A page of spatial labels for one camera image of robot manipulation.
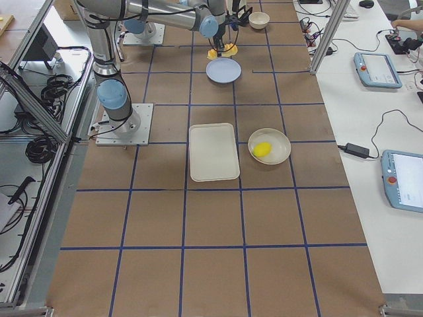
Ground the black dish rack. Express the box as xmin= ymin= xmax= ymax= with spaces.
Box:
xmin=236 ymin=5 xmax=252 ymax=27

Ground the cream bowl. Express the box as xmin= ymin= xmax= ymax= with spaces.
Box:
xmin=249 ymin=11 xmax=270 ymax=30

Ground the blue plate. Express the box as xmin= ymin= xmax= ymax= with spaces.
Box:
xmin=206 ymin=57 xmax=241 ymax=84

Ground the aluminium frame post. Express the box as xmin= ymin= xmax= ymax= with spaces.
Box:
xmin=309 ymin=0 xmax=350 ymax=75

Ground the bread roll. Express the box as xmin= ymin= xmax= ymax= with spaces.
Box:
xmin=207 ymin=44 xmax=238 ymax=60

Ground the teach pendant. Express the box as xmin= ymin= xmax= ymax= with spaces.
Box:
xmin=381 ymin=150 xmax=422 ymax=213
xmin=353 ymin=52 xmax=403 ymax=89

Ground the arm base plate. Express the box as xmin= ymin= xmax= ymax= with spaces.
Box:
xmin=123 ymin=22 xmax=165 ymax=46
xmin=95 ymin=103 xmax=153 ymax=146

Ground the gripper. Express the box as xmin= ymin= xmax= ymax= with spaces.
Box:
xmin=213 ymin=20 xmax=227 ymax=57

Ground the cream plate with lemon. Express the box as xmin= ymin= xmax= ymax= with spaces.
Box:
xmin=248 ymin=128 xmax=291 ymax=165

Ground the yellow lemon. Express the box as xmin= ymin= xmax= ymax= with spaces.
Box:
xmin=252 ymin=142 xmax=272 ymax=158

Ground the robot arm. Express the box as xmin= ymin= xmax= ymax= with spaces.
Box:
xmin=124 ymin=18 xmax=156 ymax=40
xmin=76 ymin=1 xmax=226 ymax=134

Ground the white tray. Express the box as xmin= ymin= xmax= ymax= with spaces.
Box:
xmin=189 ymin=123 xmax=240 ymax=182

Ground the black power adapter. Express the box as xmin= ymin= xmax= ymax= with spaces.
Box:
xmin=342 ymin=143 xmax=369 ymax=159

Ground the far teach pendant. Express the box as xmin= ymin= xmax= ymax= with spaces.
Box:
xmin=353 ymin=52 xmax=403 ymax=89

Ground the near teach pendant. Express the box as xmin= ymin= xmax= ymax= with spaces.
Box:
xmin=381 ymin=150 xmax=422 ymax=213

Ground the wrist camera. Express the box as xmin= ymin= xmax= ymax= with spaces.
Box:
xmin=226 ymin=13 xmax=242 ymax=31

